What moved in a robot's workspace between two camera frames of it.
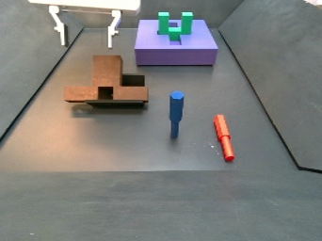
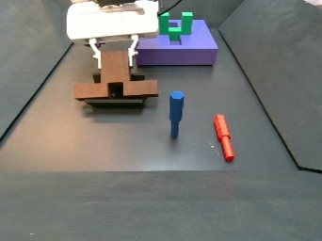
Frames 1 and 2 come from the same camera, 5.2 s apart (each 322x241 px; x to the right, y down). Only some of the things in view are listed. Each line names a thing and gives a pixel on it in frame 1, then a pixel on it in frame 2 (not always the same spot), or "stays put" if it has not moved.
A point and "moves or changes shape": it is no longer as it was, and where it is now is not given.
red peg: x=225 y=136 stays put
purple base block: x=195 y=50 stays put
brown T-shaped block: x=106 y=76 moves or changes shape
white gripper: x=115 y=5 → x=134 y=19
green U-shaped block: x=175 y=31 stays put
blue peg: x=177 y=100 stays put
